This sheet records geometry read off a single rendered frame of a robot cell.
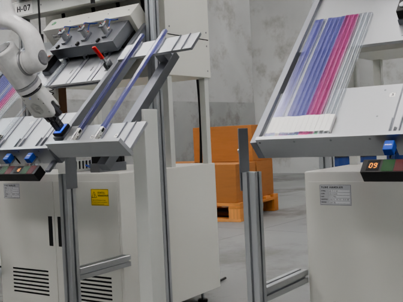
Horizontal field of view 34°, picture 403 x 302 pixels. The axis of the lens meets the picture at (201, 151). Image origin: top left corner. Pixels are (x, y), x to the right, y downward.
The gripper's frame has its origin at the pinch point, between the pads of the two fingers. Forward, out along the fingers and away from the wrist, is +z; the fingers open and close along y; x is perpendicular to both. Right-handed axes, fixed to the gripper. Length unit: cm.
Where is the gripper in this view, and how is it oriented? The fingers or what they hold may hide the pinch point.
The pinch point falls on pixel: (57, 124)
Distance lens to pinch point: 226.3
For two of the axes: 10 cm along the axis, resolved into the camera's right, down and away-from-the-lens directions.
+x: 3.9, -7.1, 5.9
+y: 8.2, -0.3, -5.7
